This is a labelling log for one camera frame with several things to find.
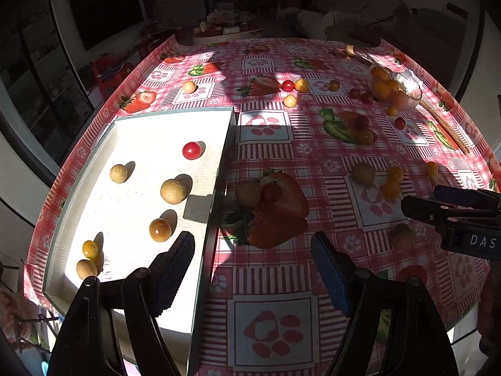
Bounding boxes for clear glass bowl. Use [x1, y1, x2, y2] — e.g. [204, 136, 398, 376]
[368, 68, 423, 111]

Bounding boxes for orange fruit in bowl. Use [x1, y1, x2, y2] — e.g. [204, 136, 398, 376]
[370, 65, 390, 81]

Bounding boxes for black television screen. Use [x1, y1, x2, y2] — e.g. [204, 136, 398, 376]
[69, 0, 143, 50]

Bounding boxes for pale longan far left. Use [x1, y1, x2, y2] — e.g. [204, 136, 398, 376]
[183, 81, 197, 94]

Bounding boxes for orange yellow cherry tomato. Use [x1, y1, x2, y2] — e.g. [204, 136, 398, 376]
[425, 161, 439, 177]

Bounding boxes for cluttered coffee table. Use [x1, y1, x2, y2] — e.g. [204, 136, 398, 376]
[192, 8, 264, 45]

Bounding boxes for strawberry pattern tablecloth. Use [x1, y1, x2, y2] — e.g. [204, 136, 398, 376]
[22, 36, 501, 376]

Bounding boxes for yellow tomato far centre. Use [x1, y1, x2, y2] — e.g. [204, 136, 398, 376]
[295, 78, 309, 92]

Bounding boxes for red tomato beside longan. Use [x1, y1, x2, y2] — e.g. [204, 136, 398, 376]
[260, 182, 283, 204]

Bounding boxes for longan at tray corner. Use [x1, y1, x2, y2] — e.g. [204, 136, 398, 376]
[76, 259, 99, 280]

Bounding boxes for orange tomato on leaf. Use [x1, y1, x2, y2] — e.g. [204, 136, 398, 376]
[357, 128, 375, 146]

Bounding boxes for white rectangular tray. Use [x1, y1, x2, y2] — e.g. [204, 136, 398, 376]
[43, 107, 235, 375]

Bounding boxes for brown longan by strawberry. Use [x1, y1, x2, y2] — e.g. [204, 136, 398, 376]
[235, 180, 261, 209]

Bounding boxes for yellow tomato in tray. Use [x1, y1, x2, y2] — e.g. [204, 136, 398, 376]
[81, 240, 100, 260]

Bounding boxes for red cherry tomato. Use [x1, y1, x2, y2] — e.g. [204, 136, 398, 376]
[182, 142, 203, 160]

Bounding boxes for orange tomato on paw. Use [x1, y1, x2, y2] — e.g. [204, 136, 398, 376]
[328, 80, 340, 92]

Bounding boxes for pale longan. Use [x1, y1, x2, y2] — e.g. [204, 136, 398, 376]
[283, 94, 298, 109]
[183, 81, 197, 94]

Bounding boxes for red tomato pair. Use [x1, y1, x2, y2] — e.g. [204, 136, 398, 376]
[359, 92, 374, 104]
[348, 88, 360, 99]

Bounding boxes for brown glossy fruit in tray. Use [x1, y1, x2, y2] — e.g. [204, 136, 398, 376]
[149, 218, 173, 243]

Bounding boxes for large longan in tray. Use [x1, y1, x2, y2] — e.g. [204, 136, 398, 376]
[161, 179, 188, 205]

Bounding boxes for white sofa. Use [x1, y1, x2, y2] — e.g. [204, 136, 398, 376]
[296, 0, 410, 42]

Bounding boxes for pale fruit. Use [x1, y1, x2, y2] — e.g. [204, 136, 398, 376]
[390, 223, 414, 250]

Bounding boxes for red tomato near bowl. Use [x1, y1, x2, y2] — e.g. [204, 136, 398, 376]
[394, 117, 406, 131]

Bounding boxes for red tomato pair left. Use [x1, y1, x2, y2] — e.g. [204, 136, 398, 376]
[348, 88, 360, 99]

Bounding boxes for red tomato on strawberry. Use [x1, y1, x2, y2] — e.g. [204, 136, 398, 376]
[354, 115, 369, 130]

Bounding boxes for pale longan far centre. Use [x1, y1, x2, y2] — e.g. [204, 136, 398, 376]
[283, 94, 298, 109]

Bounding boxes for red tomato pair right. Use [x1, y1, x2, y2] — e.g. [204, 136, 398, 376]
[359, 92, 374, 104]

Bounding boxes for red tomato far centre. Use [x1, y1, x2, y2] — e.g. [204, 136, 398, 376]
[281, 80, 296, 92]

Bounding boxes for small longan in tray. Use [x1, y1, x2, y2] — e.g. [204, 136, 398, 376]
[110, 164, 128, 184]

